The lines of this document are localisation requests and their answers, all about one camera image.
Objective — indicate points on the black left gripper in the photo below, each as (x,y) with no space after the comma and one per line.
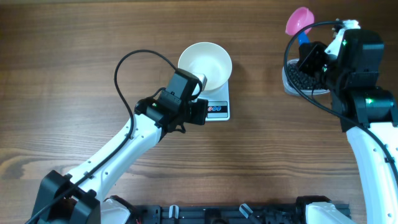
(199,111)

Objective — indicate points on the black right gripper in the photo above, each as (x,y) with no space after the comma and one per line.
(311,56)

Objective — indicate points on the white kitchen scale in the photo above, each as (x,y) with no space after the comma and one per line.
(218,103)

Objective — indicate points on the pink scoop with blue handle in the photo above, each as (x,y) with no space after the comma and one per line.
(299,19)

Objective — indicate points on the white bowl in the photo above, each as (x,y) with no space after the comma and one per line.
(208,59)

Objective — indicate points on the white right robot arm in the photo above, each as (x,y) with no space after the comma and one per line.
(367,113)

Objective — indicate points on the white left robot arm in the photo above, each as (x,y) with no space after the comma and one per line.
(80,196)

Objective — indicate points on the black beans in container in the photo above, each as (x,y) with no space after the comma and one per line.
(301,80)

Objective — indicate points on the clear plastic bean container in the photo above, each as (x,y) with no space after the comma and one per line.
(291,90)

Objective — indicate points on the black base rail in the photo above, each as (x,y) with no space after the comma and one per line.
(217,214)

